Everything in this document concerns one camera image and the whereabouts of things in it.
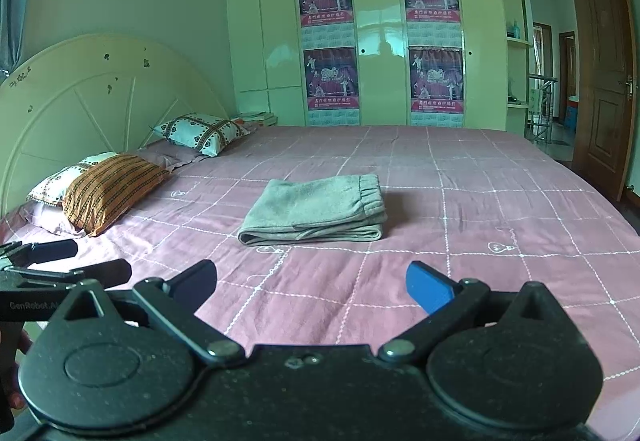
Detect grey-green pants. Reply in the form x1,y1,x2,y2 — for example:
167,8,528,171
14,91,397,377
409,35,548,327
237,174,389,247

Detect stack of books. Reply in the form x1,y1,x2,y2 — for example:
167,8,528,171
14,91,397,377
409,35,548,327
234,111,278,127

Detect cream bed headboard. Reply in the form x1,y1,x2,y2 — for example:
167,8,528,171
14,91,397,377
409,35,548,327
0,33,231,222

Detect pink checked bed sheet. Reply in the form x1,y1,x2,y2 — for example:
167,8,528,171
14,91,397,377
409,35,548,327
0,123,640,441

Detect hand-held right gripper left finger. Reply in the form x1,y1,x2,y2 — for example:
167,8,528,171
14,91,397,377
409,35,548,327
47,259,244,365

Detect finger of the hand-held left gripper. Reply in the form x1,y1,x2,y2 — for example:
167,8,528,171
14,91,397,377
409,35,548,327
10,239,79,268
15,259,133,291

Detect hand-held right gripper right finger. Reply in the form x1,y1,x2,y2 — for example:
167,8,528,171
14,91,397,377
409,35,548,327
377,261,581,363

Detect brown wooden door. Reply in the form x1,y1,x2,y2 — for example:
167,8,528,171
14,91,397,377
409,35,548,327
572,0,639,202

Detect person's left hand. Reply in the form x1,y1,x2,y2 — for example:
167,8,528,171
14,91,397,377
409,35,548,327
0,321,34,414

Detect orange striped pillow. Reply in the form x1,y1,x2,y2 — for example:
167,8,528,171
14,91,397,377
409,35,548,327
62,153,171,238

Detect green shelf unit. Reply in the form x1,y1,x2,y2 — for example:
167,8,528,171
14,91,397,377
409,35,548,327
492,0,534,134

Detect white brown patterned pillow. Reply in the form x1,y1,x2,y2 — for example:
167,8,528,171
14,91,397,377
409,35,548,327
151,113,251,158

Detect metal stair railing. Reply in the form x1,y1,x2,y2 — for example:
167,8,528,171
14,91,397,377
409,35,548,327
530,76,559,142

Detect white floral pillow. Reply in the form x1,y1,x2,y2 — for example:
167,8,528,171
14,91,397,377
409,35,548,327
27,152,119,206

